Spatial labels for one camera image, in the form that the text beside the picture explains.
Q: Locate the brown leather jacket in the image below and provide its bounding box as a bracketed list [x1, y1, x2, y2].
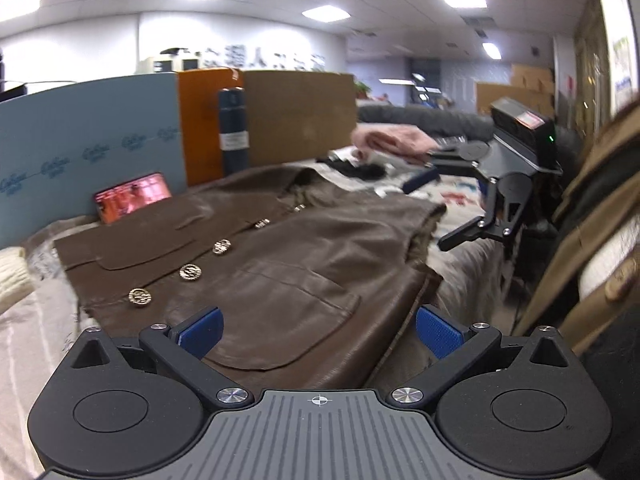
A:
[52, 165, 448, 391]

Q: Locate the brown cardboard box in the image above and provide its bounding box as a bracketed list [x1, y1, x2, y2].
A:
[242, 70, 358, 168]

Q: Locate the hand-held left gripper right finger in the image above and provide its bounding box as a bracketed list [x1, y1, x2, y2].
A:
[387, 305, 591, 408]

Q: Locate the cream knitted cloth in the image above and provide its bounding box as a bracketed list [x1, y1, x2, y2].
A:
[0, 246, 35, 317]

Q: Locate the black cloth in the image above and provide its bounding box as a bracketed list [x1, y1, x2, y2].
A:
[327, 157, 388, 181]

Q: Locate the dark blue vacuum bottle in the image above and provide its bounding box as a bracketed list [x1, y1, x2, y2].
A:
[217, 87, 250, 173]

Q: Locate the black leather sofa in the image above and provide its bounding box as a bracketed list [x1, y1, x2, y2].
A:
[357, 104, 581, 161]

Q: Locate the person in tan coat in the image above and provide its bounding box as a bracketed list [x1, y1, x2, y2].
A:
[512, 105, 640, 356]

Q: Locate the light blue cardboard box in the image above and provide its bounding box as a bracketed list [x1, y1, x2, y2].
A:
[0, 71, 188, 251]

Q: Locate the white office printer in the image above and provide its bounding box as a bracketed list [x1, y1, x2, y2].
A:
[137, 47, 203, 73]

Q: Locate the orange cardboard box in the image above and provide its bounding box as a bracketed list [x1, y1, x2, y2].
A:
[176, 67, 246, 188]

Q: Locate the stack of cardboard boxes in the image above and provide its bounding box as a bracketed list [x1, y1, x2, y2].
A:
[475, 62, 556, 116]

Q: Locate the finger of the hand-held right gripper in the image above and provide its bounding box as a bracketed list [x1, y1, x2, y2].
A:
[401, 141, 498, 197]
[437, 172, 535, 252]

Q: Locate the wooden glass door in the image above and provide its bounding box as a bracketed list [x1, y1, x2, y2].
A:
[572, 0, 616, 131]

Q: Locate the pink knitted sweater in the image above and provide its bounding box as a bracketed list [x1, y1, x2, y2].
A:
[350, 125, 441, 166]

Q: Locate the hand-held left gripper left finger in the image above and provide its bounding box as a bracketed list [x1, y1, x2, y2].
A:
[52, 306, 253, 409]

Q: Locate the smartphone with lit screen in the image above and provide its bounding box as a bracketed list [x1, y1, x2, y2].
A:
[93, 172, 173, 225]

